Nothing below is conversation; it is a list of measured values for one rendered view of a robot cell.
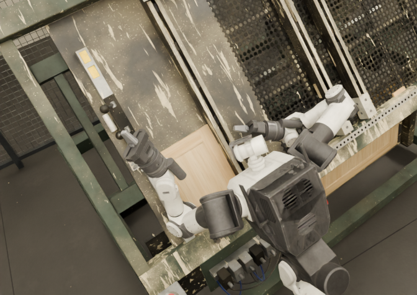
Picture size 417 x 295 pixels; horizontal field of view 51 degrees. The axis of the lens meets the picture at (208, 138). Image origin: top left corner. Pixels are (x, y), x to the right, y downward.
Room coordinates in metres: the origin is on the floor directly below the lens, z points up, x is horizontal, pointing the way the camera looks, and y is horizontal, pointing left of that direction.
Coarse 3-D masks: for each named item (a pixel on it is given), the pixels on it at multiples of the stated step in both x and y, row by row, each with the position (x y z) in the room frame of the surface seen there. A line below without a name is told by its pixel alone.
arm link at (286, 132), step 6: (282, 120) 1.40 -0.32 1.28; (288, 120) 1.40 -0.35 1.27; (294, 120) 1.40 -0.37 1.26; (300, 120) 1.41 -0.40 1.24; (282, 126) 1.39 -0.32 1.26; (288, 126) 1.39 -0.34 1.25; (294, 126) 1.39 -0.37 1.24; (300, 126) 1.39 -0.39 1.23; (282, 132) 1.37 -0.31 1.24; (288, 132) 1.38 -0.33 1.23; (294, 132) 1.38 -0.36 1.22; (276, 138) 1.37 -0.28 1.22; (282, 138) 1.39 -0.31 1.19; (288, 138) 1.36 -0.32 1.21; (294, 138) 1.35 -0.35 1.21; (288, 144) 1.35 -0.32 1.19
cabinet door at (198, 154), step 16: (208, 128) 1.57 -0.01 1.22; (176, 144) 1.51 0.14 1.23; (192, 144) 1.51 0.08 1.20; (208, 144) 1.52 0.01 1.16; (176, 160) 1.46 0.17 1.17; (192, 160) 1.47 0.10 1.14; (208, 160) 1.48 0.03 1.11; (224, 160) 1.48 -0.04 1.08; (192, 176) 1.42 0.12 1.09; (208, 176) 1.43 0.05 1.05; (224, 176) 1.43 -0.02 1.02; (192, 192) 1.38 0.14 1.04; (208, 192) 1.39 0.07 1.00
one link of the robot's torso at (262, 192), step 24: (264, 168) 1.09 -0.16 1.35; (288, 168) 1.03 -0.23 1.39; (312, 168) 0.97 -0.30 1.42; (240, 192) 1.02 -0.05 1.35; (264, 192) 0.94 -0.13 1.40; (288, 192) 0.92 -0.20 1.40; (312, 192) 0.93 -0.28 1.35; (264, 216) 0.95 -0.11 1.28; (288, 216) 0.88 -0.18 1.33; (312, 216) 0.91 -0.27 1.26; (264, 240) 0.98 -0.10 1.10; (288, 240) 0.86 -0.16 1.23; (312, 240) 0.88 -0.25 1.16
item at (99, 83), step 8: (88, 64) 1.67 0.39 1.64; (88, 72) 1.64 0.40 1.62; (96, 80) 1.63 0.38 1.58; (104, 80) 1.63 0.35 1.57; (96, 88) 1.61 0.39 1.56; (104, 88) 1.61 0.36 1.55; (104, 96) 1.59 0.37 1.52; (152, 184) 1.37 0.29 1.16; (160, 200) 1.35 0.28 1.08; (184, 240) 1.23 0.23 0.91
